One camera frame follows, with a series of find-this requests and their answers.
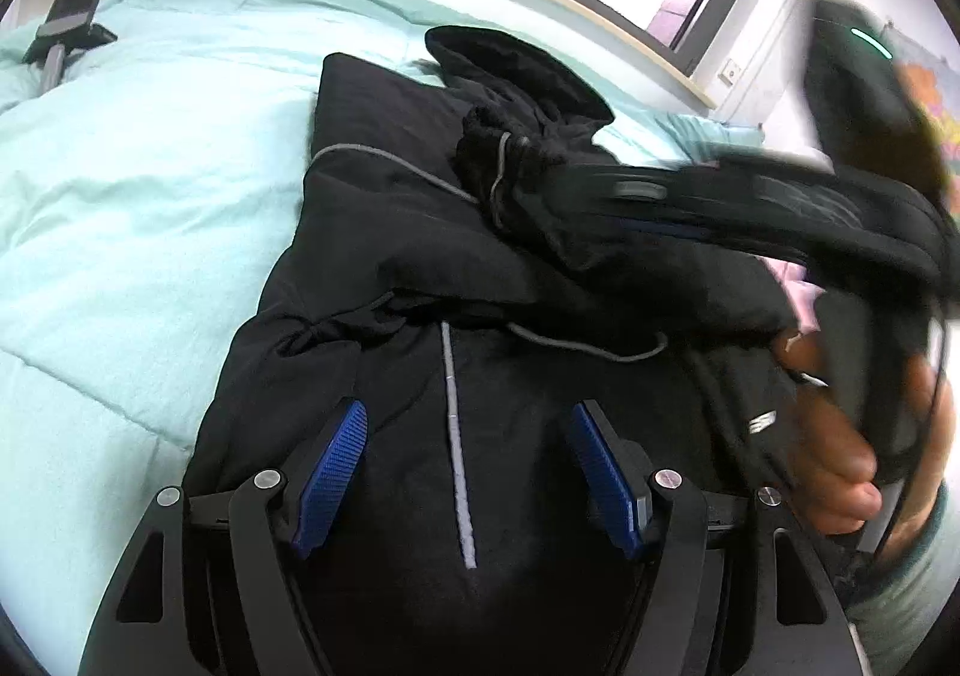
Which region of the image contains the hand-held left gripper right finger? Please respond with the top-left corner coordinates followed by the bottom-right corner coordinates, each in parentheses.
top-left (566, 400), bottom-right (875, 676)

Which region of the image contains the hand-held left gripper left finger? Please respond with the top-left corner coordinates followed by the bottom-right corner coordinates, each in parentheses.
top-left (79, 398), bottom-right (370, 676)

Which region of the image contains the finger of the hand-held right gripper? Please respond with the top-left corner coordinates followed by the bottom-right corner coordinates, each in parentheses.
top-left (551, 152), bottom-right (758, 251)

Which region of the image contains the black hooded jacket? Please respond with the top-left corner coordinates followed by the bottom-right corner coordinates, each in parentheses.
top-left (184, 25), bottom-right (856, 676)

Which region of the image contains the person's right hand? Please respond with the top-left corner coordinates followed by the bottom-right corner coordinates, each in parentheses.
top-left (776, 331), bottom-right (947, 561)

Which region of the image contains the mint green bed blanket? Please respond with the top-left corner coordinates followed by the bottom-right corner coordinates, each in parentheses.
top-left (0, 0), bottom-right (766, 676)

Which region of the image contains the phone on stand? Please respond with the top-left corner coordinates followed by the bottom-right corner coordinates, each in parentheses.
top-left (22, 0), bottom-right (119, 92)

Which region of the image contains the colourful wall poster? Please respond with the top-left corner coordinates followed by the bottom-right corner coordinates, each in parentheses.
top-left (885, 20), bottom-right (960, 197)

